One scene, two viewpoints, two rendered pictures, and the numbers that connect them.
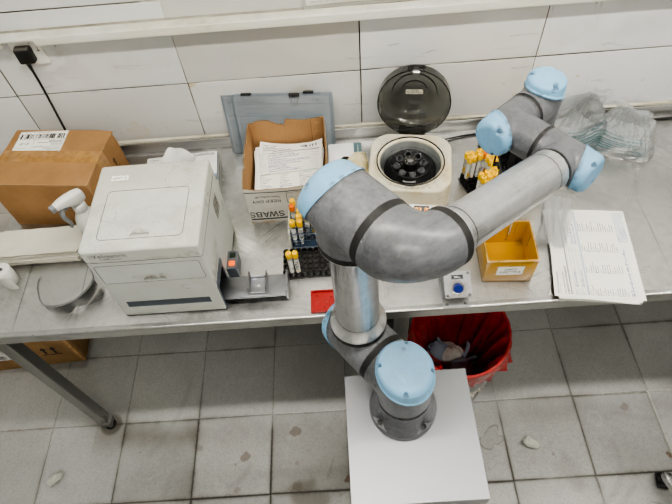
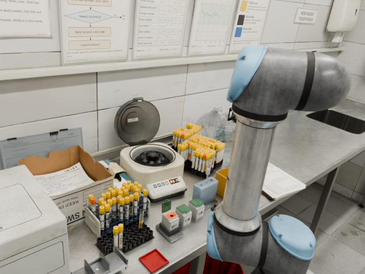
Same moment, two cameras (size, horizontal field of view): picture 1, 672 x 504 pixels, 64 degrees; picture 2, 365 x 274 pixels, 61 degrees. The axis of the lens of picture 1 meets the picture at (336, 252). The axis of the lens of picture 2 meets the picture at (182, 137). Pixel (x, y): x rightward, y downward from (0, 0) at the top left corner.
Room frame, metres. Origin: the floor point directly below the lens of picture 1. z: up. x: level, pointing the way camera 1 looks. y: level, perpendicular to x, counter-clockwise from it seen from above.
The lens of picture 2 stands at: (0.20, 0.54, 1.64)
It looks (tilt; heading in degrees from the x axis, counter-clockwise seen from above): 25 degrees down; 313
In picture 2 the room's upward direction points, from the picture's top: 6 degrees clockwise
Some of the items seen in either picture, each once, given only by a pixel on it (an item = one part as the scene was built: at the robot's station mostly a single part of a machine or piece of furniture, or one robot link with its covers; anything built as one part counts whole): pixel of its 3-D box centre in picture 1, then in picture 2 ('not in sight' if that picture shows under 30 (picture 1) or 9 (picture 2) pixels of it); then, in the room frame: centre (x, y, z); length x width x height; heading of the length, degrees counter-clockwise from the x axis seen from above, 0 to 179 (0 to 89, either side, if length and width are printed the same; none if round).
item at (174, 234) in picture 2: not in sight; (169, 228); (0.79, -0.08, 0.89); 0.09 x 0.05 x 0.04; 177
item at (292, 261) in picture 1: (312, 252); (126, 228); (0.85, 0.07, 0.93); 0.17 x 0.09 x 0.11; 88
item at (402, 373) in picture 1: (402, 376); (285, 247); (0.41, -0.11, 1.08); 0.13 x 0.12 x 0.14; 36
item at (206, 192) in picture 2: not in sight; (205, 193); (0.83, -0.30, 0.92); 0.10 x 0.07 x 0.10; 90
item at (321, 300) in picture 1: (323, 301); (153, 260); (0.73, 0.05, 0.88); 0.07 x 0.07 x 0.01; 88
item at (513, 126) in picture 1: (514, 129); not in sight; (0.73, -0.35, 1.43); 0.11 x 0.11 x 0.08; 36
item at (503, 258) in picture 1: (505, 251); (236, 184); (0.80, -0.45, 0.93); 0.13 x 0.13 x 0.10; 85
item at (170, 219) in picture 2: not in sight; (170, 222); (0.79, -0.08, 0.92); 0.05 x 0.04 x 0.06; 177
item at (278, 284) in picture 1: (250, 285); (89, 272); (0.78, 0.24, 0.92); 0.21 x 0.07 x 0.05; 88
